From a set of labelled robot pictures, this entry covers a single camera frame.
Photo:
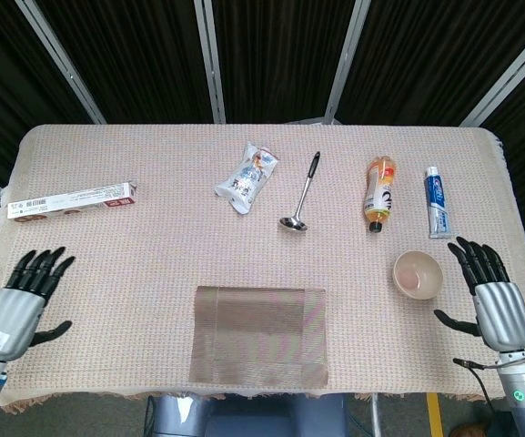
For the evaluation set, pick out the white table leg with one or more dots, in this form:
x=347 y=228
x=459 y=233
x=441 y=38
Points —
x=374 y=419

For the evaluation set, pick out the light brown bowl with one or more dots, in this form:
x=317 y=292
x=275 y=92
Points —
x=416 y=273

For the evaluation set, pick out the grey blue robot torso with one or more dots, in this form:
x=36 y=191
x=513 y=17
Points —
x=253 y=419

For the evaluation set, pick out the white foil snack bag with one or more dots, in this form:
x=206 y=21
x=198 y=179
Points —
x=246 y=182

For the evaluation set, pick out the blue white toothpaste tube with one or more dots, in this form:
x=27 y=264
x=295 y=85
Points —
x=437 y=200

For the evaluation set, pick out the long white red box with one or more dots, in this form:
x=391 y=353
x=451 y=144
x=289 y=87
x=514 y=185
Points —
x=71 y=200

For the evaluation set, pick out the orange drink bottle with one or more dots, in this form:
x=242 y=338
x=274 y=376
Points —
x=380 y=191

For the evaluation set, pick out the brown woven placemat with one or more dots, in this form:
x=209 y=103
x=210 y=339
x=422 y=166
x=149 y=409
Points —
x=257 y=337

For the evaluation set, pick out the beige woven tablecloth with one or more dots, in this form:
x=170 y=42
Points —
x=153 y=255

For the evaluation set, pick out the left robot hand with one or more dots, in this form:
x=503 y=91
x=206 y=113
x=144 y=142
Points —
x=12 y=318

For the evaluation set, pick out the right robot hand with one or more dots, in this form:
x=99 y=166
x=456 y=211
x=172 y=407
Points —
x=503 y=314

